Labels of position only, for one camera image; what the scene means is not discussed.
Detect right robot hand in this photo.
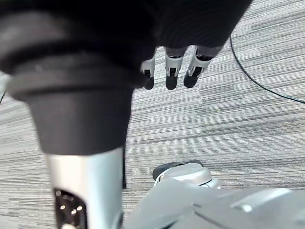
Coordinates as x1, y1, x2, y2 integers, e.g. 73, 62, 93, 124
0, 0, 253, 229

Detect silver robot leg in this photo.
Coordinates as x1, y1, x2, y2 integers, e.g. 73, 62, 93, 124
124, 179, 305, 229

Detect black floor cable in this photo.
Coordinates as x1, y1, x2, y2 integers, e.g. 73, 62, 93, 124
229, 37, 305, 104

